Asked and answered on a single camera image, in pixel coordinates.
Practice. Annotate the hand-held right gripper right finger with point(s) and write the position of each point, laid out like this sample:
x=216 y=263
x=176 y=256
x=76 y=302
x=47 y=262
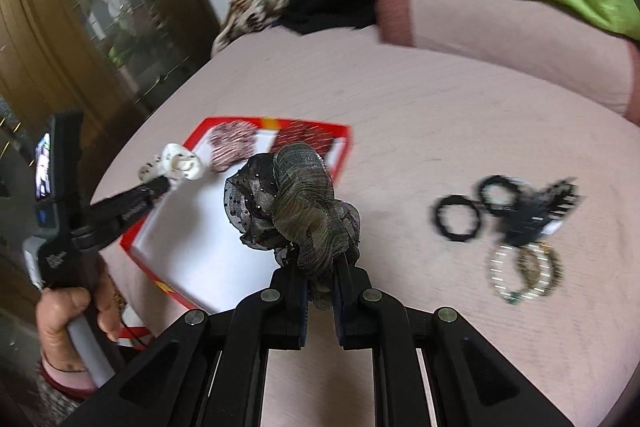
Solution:
x=340 y=307

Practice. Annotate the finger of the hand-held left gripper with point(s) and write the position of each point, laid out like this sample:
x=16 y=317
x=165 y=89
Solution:
x=132 y=209

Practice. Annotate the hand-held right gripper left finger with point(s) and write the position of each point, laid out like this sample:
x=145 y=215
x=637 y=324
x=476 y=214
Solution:
x=302 y=307

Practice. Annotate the white dotted scrunchie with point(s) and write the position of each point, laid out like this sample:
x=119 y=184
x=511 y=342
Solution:
x=172 y=162

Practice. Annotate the red cardboard box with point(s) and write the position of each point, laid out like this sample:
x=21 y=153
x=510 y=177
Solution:
x=200 y=227

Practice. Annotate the dark olive sheer scrunchie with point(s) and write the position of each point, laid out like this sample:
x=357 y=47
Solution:
x=295 y=207

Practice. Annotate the black hair claw clip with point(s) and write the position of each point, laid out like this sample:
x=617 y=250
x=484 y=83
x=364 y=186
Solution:
x=530 y=217

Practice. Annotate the person's left forearm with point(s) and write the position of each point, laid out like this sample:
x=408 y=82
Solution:
x=60 y=387

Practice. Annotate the person's left hand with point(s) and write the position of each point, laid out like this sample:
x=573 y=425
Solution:
x=60 y=327

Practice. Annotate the pink striped scrunchie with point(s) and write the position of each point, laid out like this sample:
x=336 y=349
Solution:
x=230 y=147

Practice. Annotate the red beaded scrunchie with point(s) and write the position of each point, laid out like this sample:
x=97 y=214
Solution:
x=305 y=137

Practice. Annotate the wooden glass door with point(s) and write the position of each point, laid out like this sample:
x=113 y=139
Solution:
x=40 y=32

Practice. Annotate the pink quilted mattress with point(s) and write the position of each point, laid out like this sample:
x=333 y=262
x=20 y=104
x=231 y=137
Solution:
x=425 y=107

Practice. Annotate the pink bolster pillow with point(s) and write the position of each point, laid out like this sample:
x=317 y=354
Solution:
x=475 y=27

